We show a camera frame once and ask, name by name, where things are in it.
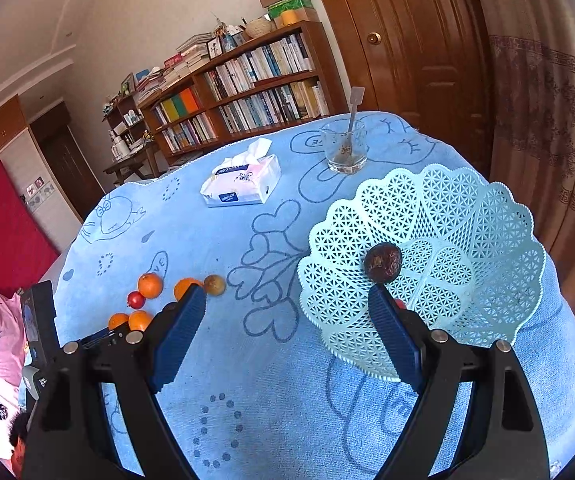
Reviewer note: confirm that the dark wooden door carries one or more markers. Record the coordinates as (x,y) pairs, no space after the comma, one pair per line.
(69,160)

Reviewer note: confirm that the small red tomato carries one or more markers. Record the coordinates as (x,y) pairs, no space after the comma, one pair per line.
(400,304)

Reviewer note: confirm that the rows of shelved books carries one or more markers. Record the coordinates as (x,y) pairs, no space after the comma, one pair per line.
(267,105)

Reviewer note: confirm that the small wooden table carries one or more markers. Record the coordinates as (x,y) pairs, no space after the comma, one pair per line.
(127,165)

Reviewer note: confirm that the yellow container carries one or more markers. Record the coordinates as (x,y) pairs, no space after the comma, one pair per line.
(289,17)

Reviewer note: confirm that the patterned brown curtain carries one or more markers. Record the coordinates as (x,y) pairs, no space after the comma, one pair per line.
(552,135)

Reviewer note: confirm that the small picture frame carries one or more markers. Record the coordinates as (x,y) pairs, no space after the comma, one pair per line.
(215,48)

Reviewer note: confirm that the red headboard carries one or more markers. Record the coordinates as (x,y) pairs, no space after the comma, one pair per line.
(2,230)

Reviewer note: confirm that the white tissue pack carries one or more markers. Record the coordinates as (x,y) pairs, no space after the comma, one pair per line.
(242,180)

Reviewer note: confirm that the mint green plastic basket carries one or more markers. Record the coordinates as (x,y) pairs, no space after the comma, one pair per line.
(442,210)

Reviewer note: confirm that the clear drinking glass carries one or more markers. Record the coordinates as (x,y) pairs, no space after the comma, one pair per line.
(342,157)

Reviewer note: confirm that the brown round fruit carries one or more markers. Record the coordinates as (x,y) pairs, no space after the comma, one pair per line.
(214,285)

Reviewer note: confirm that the large wooden bookshelf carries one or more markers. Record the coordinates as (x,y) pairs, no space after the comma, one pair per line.
(335,95)

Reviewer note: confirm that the blue printed towel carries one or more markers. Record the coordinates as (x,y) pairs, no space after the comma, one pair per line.
(267,220)

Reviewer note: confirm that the woven bowl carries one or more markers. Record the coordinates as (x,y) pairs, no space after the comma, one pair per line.
(259,29)

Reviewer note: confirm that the orange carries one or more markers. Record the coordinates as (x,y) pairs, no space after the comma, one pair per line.
(118,321)
(140,320)
(184,287)
(150,285)

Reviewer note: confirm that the green box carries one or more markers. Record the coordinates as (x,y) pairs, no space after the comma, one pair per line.
(292,9)

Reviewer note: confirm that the small wooden shelf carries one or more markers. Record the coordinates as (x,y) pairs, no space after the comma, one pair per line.
(130,110)

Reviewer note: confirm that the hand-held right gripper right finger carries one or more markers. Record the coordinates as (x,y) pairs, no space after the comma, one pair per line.
(397,340)

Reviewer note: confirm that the dark passion fruit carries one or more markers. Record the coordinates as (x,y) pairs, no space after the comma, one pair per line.
(382,261)

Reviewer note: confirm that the brown wooden door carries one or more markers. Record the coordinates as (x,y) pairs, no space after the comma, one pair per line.
(417,35)

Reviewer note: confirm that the stack of books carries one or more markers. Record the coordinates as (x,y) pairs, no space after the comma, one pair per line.
(187,62)

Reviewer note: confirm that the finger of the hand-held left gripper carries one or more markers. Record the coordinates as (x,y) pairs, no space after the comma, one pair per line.
(99,334)

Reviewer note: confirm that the brass door knob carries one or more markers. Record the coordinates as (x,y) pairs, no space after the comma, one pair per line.
(373,38)

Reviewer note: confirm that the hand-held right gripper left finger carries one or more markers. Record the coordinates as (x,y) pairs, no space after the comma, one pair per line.
(177,340)

